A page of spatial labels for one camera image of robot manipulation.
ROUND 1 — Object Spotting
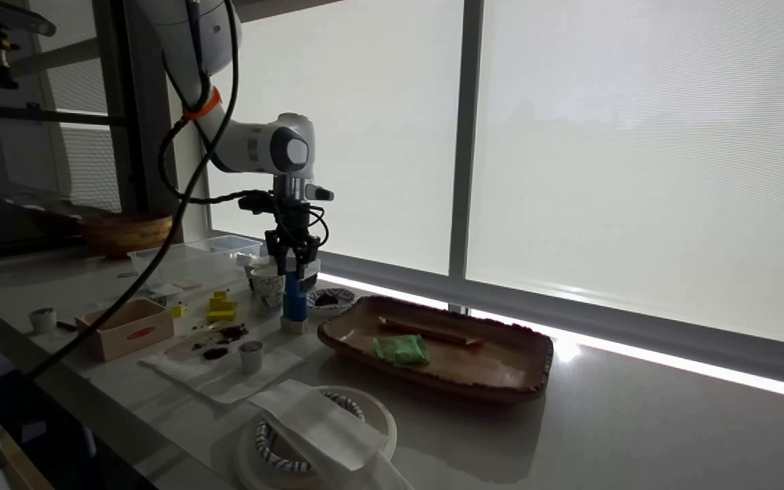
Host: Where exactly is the green packet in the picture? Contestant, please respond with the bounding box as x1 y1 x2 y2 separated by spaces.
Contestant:
370 333 432 371

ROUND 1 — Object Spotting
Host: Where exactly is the grey window mullion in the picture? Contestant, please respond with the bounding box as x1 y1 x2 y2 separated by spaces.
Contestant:
446 0 487 283

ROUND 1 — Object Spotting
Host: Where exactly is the orange cable tape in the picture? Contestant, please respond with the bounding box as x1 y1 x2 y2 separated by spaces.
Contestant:
182 87 225 124

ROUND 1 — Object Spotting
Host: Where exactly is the dark window sill frame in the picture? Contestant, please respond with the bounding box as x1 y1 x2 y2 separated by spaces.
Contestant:
304 245 784 394

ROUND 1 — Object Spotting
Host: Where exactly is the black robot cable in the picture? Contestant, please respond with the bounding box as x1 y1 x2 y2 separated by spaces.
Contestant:
0 0 271 431

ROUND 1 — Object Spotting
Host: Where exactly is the brown stick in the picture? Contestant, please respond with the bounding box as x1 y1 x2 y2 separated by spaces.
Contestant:
372 313 483 351

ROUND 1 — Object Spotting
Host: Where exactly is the black camera rig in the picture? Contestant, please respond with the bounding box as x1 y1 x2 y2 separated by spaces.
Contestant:
0 0 128 132

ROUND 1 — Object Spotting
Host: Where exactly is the white paper towel sheet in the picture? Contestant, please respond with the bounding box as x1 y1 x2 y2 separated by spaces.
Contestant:
136 324 308 408

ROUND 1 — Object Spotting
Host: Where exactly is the grey patterned cup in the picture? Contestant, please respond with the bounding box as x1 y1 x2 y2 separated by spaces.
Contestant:
244 256 286 321

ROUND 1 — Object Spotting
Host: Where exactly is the small white cup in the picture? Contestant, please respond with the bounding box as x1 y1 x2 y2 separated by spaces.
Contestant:
27 306 59 336

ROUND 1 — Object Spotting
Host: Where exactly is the wooden box with red label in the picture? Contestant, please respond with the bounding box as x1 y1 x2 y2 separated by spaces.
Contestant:
75 298 177 366

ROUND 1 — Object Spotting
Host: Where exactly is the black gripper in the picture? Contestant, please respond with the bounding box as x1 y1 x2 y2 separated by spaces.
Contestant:
237 185 336 277

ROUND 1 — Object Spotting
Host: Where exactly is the small black bowl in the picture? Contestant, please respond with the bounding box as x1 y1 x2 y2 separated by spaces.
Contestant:
309 285 355 313

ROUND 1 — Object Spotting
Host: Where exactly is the brown wooden tray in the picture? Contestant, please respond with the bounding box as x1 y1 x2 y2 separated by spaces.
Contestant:
314 295 554 404

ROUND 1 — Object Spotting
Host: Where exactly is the wicker basket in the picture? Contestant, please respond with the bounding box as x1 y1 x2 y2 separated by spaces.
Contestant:
75 212 178 260

